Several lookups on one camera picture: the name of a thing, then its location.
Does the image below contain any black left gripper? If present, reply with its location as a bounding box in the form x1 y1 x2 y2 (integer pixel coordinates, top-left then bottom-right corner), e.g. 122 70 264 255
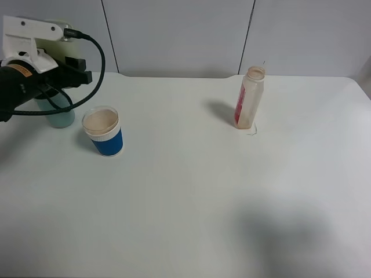
1 56 92 116

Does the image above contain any light green plastic cup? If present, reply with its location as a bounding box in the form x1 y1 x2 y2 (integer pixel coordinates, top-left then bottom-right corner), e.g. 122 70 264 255
36 19 82 89

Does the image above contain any clear plastic drink bottle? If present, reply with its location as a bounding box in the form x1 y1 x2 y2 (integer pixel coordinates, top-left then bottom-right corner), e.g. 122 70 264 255
234 66 265 129

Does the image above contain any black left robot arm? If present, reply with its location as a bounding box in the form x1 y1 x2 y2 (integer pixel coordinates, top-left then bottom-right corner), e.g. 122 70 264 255
1 57 92 122

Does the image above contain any teal plastic cup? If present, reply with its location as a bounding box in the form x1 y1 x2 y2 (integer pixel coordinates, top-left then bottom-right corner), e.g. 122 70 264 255
34 91 75 129

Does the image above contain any blue sleeved paper cup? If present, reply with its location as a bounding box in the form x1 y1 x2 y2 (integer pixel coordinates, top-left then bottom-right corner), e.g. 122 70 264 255
82 106 125 157

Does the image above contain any black left camera cable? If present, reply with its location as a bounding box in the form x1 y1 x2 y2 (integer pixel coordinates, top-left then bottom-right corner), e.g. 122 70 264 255
11 28 106 117

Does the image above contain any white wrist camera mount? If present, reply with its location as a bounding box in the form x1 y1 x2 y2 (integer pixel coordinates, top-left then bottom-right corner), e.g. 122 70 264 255
1 16 71 74

